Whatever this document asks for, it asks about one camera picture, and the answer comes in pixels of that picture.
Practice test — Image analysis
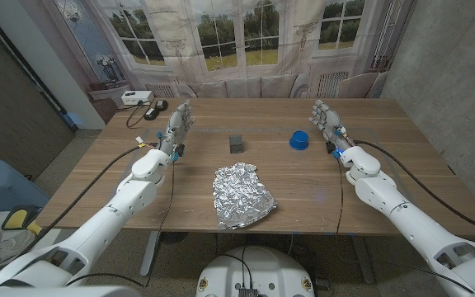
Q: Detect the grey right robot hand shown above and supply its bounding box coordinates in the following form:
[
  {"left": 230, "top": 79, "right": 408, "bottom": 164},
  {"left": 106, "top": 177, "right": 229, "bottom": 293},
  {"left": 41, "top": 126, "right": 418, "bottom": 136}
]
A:
[{"left": 308, "top": 99, "right": 356, "bottom": 160}]

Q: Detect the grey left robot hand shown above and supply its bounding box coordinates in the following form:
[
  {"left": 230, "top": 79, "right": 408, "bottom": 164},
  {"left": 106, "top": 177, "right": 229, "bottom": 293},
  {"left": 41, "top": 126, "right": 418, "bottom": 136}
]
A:
[{"left": 158, "top": 100, "right": 195, "bottom": 160}]

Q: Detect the crinkled aluminum foil sheet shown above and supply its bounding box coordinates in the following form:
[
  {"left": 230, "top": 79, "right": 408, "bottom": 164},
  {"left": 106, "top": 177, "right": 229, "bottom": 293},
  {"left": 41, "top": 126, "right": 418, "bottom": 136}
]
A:
[{"left": 212, "top": 162, "right": 279, "bottom": 231}]

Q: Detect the blue plastic cup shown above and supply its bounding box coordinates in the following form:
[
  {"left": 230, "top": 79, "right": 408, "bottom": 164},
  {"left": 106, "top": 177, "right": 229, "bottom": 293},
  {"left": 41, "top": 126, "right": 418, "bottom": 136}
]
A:
[{"left": 289, "top": 130, "right": 310, "bottom": 151}]

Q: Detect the white power strip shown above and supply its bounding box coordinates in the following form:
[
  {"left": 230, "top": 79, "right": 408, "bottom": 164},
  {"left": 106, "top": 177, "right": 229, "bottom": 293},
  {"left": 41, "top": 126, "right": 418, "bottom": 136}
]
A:
[{"left": 120, "top": 90, "right": 155, "bottom": 106}]

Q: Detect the dark grey cube block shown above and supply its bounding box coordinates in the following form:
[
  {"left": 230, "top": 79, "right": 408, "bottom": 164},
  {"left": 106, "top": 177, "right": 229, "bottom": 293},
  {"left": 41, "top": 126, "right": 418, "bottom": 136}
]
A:
[{"left": 228, "top": 134, "right": 245, "bottom": 155}]

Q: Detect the printed window scene backdrop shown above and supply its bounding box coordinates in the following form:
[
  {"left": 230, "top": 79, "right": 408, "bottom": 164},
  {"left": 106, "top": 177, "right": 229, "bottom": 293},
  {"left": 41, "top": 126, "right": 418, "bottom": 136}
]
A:
[{"left": 18, "top": 0, "right": 418, "bottom": 125}]

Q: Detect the grey table leg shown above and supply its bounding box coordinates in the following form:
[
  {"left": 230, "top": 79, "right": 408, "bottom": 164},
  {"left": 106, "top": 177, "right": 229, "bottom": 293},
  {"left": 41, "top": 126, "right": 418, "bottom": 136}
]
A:
[
  {"left": 350, "top": 234, "right": 377, "bottom": 285},
  {"left": 139, "top": 230, "right": 161, "bottom": 276}
]

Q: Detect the white robot torso base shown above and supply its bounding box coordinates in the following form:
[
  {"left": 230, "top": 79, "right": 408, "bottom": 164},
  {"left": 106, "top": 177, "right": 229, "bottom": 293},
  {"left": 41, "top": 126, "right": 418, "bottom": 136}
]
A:
[{"left": 195, "top": 246, "right": 316, "bottom": 297}]

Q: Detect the grey sneaker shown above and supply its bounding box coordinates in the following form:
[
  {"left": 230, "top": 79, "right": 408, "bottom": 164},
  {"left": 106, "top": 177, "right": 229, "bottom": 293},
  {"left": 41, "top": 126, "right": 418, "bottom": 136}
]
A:
[{"left": 0, "top": 229, "right": 36, "bottom": 276}]

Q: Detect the black adapter cable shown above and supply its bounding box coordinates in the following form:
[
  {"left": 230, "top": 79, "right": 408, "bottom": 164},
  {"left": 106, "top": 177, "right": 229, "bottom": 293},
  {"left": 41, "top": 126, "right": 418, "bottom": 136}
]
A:
[{"left": 117, "top": 100, "right": 156, "bottom": 129}]

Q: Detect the thin black left arm wire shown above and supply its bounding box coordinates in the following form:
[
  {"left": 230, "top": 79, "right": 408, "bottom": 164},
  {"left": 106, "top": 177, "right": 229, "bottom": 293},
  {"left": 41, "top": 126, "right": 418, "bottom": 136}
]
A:
[{"left": 63, "top": 159, "right": 176, "bottom": 289}]

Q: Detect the thin black arm wire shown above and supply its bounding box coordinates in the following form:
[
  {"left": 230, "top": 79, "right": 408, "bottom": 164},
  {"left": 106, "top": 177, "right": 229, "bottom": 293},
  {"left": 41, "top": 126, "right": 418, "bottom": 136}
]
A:
[
  {"left": 336, "top": 158, "right": 345, "bottom": 236},
  {"left": 63, "top": 159, "right": 176, "bottom": 289}
]

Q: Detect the thin black right arm wire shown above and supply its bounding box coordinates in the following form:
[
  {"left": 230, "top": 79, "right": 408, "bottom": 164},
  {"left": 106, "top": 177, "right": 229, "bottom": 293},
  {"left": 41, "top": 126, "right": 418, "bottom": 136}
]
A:
[{"left": 336, "top": 158, "right": 345, "bottom": 236}]

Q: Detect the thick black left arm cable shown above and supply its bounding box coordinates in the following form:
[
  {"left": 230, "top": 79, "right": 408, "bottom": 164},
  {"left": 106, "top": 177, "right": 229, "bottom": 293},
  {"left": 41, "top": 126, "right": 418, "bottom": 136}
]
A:
[{"left": 14, "top": 142, "right": 158, "bottom": 261}]

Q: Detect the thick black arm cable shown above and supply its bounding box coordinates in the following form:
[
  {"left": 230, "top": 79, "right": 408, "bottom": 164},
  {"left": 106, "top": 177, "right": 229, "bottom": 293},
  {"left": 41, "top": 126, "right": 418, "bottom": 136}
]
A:
[
  {"left": 14, "top": 142, "right": 158, "bottom": 261},
  {"left": 352, "top": 139, "right": 475, "bottom": 240}
]

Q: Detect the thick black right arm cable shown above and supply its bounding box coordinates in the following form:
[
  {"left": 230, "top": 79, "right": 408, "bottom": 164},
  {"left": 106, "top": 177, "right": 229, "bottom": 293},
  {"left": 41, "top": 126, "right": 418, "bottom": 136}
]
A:
[{"left": 352, "top": 139, "right": 475, "bottom": 240}]

